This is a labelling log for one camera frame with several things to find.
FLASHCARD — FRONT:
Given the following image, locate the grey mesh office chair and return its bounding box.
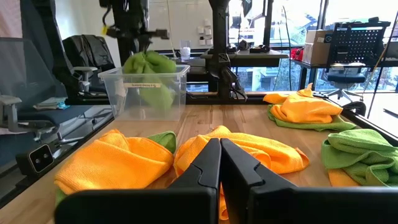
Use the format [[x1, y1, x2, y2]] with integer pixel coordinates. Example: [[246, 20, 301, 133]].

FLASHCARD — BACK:
[[0, 37, 94, 142]]

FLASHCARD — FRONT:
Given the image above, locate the black crate on cart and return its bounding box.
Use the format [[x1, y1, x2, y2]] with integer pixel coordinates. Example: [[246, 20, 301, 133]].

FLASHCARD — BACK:
[[328, 21, 392, 65]]

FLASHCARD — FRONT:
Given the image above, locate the brown cardboard box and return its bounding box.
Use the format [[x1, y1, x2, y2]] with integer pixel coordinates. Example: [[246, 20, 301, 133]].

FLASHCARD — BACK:
[[305, 29, 333, 44]]

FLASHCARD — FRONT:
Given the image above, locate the orange microfiber towel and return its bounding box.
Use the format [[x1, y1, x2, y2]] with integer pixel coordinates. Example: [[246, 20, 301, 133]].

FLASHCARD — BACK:
[[173, 125, 310, 221], [263, 83, 344, 124], [54, 129, 175, 196], [328, 168, 361, 187]]

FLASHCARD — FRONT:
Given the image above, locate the clear plastic cup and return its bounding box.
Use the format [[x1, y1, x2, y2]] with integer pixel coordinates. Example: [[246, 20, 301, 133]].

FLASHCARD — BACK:
[[179, 39, 192, 62]]

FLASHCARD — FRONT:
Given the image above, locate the grey desk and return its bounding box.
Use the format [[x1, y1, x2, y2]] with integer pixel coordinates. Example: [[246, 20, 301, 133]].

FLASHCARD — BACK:
[[200, 49, 290, 68]]

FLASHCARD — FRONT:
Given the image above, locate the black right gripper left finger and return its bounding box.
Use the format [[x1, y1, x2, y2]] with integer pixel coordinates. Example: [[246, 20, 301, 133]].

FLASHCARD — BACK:
[[54, 138, 222, 224]]

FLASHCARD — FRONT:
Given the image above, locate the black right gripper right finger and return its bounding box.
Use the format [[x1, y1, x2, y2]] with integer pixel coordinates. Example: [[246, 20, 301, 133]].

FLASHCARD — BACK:
[[220, 138, 398, 224]]

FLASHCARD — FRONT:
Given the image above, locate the clear plastic bin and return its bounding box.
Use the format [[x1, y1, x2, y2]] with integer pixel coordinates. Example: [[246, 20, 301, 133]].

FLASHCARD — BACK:
[[98, 64, 191, 121]]

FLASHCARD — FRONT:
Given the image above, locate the stack of papers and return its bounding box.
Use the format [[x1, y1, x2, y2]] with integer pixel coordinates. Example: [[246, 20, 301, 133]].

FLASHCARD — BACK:
[[33, 96, 71, 111]]

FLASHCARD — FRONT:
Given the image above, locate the black office chair with jacket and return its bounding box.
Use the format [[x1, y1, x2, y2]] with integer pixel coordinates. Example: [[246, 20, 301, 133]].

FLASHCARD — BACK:
[[62, 34, 116, 94]]

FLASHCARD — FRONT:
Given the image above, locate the black swivel chair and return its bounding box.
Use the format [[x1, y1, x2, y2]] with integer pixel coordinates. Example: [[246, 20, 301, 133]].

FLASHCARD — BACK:
[[322, 63, 367, 101]]

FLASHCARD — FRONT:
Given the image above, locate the black table-level camera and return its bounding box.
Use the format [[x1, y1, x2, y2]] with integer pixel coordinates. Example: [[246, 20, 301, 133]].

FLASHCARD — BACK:
[[15, 143, 55, 179]]

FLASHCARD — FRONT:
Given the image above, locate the red item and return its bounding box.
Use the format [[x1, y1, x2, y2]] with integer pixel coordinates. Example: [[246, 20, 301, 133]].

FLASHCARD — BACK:
[[290, 47, 305, 62]]

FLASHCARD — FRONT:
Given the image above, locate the black desk device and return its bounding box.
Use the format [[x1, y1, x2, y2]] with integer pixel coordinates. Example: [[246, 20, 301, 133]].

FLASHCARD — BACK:
[[250, 45, 271, 54]]

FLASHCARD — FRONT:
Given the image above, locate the green microfiber towel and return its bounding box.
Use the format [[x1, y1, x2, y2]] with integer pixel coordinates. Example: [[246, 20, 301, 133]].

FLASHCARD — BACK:
[[55, 130, 177, 206], [267, 105, 358, 132], [321, 129, 398, 188], [123, 50, 177, 110]]

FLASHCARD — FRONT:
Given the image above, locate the white cardboard box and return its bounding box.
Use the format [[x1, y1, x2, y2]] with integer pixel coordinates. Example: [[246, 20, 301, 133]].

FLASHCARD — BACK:
[[302, 42, 332, 65]]

